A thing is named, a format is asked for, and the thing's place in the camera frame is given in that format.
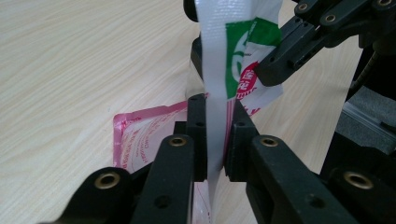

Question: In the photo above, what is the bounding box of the pink and white plastic bag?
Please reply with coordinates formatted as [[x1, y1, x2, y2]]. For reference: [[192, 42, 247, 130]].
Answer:
[[112, 0, 284, 224]]

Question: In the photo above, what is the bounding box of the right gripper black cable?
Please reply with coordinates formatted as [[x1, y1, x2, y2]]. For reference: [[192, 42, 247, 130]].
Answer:
[[350, 49, 381, 92]]

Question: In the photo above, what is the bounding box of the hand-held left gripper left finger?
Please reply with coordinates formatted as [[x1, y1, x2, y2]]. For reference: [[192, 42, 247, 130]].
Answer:
[[130, 92, 208, 224]]

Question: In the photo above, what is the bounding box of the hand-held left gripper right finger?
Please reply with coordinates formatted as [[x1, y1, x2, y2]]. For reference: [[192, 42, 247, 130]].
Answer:
[[223, 99, 359, 224]]

